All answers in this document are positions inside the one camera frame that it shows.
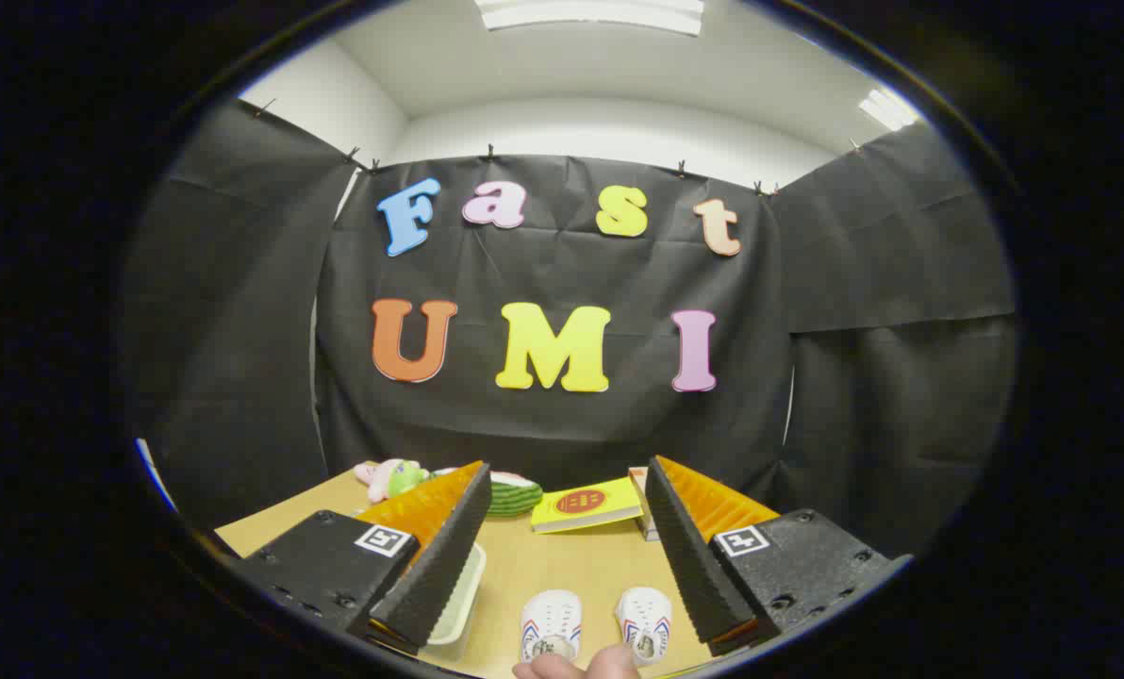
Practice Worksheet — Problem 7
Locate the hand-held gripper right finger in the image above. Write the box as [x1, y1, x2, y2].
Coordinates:
[644, 455, 912, 658]

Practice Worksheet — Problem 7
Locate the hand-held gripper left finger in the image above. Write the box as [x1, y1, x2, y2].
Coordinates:
[227, 460, 493, 656]

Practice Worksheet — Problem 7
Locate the white shoe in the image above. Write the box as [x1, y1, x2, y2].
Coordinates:
[616, 587, 673, 666]
[521, 589, 582, 663]

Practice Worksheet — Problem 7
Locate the green fabric storage box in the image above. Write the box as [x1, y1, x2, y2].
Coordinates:
[373, 542, 488, 661]

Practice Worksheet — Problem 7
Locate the pink and green plush toy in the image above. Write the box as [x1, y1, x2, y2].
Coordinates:
[355, 459, 431, 504]

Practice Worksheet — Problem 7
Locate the watermelon slice plush toy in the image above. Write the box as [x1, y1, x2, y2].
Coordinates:
[430, 467, 544, 518]

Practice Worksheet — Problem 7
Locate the large ceiling light panel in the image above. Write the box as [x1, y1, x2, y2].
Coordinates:
[475, 0, 704, 37]

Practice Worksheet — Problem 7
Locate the yellow book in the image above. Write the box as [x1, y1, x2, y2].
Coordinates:
[531, 476, 645, 535]

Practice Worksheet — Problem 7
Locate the small ceiling light panel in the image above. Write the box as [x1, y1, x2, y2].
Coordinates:
[859, 88, 919, 131]

